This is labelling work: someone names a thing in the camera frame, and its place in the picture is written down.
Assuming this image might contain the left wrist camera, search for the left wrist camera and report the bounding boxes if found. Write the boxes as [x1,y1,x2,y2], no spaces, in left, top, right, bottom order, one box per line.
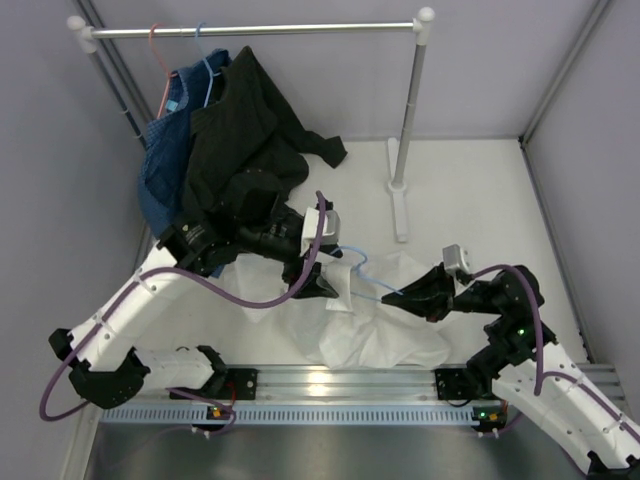
[300,208,342,258]

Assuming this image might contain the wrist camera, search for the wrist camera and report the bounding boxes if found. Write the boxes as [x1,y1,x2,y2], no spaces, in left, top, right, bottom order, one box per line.
[442,244,472,276]
[300,208,342,258]

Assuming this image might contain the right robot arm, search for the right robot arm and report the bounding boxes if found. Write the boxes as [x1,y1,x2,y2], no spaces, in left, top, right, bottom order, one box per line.
[381,264,639,479]

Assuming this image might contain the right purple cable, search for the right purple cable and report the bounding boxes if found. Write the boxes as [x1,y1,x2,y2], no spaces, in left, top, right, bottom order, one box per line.
[467,264,640,441]

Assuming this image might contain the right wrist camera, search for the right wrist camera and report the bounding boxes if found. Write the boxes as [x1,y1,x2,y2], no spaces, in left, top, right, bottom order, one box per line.
[442,244,472,276]

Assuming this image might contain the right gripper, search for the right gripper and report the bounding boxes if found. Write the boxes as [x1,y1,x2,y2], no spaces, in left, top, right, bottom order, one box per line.
[381,261,505,323]

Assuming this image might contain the blue hanger under black shirt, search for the blue hanger under black shirt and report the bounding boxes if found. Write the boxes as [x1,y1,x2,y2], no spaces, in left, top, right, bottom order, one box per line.
[194,21,220,108]

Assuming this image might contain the pink wire hanger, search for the pink wire hanger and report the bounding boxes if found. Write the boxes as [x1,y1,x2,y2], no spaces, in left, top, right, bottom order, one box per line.
[147,23,175,119]

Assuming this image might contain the slotted cable duct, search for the slotted cable duct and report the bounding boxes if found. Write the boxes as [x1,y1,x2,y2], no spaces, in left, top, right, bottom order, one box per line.
[101,404,480,427]

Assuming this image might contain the aluminium mounting rail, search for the aluminium mounting rail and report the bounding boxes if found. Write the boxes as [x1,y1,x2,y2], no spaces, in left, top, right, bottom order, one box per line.
[219,363,626,404]

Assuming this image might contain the blue checked shirt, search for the blue checked shirt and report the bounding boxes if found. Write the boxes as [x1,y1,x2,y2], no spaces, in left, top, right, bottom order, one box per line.
[137,49,231,239]

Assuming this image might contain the purple cable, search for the purple cable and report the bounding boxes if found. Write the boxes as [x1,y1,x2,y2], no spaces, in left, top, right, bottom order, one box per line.
[38,190,334,421]
[467,264,640,441]

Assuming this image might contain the metal clothes rack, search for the metal clothes rack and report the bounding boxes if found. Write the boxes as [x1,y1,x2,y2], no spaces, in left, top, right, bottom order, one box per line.
[65,6,435,244]

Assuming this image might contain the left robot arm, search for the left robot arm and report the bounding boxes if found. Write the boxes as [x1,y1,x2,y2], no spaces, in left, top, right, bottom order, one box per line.
[41,193,340,409]

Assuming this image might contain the white shirt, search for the white shirt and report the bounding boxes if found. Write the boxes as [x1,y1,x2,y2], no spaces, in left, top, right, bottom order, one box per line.
[231,251,451,369]

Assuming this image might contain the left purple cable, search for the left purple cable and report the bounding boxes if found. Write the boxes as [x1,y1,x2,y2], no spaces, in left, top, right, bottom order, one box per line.
[38,190,334,421]

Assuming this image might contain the black striped shirt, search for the black striped shirt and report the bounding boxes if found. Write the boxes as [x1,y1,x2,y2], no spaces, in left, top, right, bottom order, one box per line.
[180,45,348,261]

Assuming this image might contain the light blue wire hanger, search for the light blue wire hanger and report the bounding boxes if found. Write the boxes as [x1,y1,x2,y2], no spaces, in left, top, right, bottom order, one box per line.
[330,245,403,295]

